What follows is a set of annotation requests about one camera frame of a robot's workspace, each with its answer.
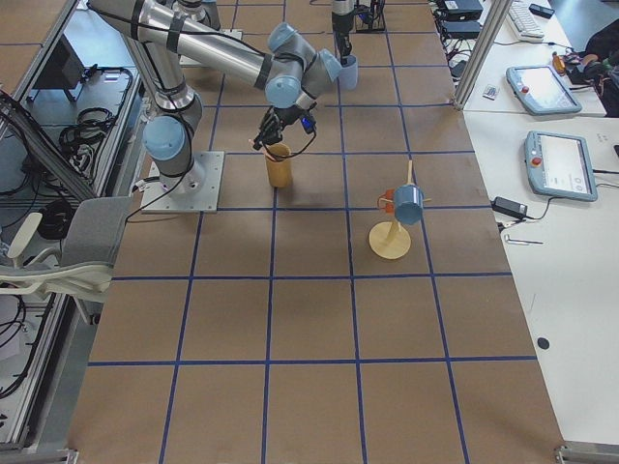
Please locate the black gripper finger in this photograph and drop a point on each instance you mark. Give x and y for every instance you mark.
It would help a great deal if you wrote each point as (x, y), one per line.
(272, 136)
(260, 140)

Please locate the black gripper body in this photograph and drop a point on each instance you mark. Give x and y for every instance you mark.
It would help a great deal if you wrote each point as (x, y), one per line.
(285, 116)

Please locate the light blue plastic cup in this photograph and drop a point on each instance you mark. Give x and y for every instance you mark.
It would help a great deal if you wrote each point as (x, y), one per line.
(348, 77)

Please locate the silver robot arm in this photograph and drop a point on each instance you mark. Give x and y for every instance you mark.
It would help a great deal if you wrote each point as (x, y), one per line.
(174, 41)
(342, 19)

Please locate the bamboo chopstick holder cup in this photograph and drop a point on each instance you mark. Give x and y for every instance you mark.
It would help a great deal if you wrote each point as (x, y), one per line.
(279, 173)

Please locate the orange mug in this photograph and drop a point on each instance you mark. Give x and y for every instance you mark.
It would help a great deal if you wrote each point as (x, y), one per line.
(386, 205)

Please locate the blue mug on tree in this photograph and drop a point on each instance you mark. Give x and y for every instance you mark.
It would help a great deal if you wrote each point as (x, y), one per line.
(408, 204)

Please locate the wooden mug tree stand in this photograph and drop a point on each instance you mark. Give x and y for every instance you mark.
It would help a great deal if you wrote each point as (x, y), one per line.
(389, 239)

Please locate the grey office chair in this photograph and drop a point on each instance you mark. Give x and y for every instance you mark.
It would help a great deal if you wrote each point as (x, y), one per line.
(82, 268)

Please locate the metal hex key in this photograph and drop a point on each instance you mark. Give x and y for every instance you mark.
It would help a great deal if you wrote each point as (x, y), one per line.
(520, 242)

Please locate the black power adapter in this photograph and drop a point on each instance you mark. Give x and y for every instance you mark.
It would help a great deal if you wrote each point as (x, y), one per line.
(509, 207)

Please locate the upper teach pendant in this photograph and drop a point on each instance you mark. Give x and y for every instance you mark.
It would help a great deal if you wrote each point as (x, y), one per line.
(541, 90)

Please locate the teach pendant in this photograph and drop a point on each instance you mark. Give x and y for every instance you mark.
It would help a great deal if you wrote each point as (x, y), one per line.
(559, 165)
(541, 90)

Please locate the white keyboard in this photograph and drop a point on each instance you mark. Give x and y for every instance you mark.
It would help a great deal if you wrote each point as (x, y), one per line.
(523, 23)

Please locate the lower teach pendant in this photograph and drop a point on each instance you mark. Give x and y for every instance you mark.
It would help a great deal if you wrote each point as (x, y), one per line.
(559, 165)

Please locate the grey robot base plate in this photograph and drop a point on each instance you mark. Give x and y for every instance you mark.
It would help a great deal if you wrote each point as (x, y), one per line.
(198, 192)

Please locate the black wire mug rack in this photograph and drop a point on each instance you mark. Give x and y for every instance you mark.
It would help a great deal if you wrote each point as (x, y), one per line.
(369, 16)

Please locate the aluminium frame post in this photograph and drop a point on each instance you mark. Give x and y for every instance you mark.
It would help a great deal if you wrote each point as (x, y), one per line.
(495, 16)

